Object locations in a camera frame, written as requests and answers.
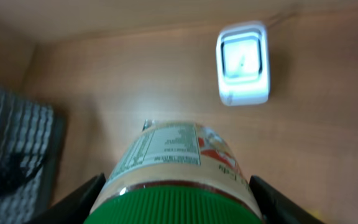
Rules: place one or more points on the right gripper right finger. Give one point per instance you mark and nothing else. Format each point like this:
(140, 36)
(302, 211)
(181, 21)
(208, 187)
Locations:
(277, 208)

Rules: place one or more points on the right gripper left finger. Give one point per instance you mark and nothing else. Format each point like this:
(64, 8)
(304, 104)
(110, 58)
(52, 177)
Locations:
(75, 207)

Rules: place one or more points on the green lid jar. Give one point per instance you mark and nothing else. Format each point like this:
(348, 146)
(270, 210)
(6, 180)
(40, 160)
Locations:
(176, 172)

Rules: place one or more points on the white barcode scanner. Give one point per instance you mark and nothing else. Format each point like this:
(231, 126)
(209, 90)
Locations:
(242, 60)

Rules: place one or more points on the grey plastic mesh basket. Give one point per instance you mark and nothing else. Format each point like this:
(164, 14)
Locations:
(31, 140)

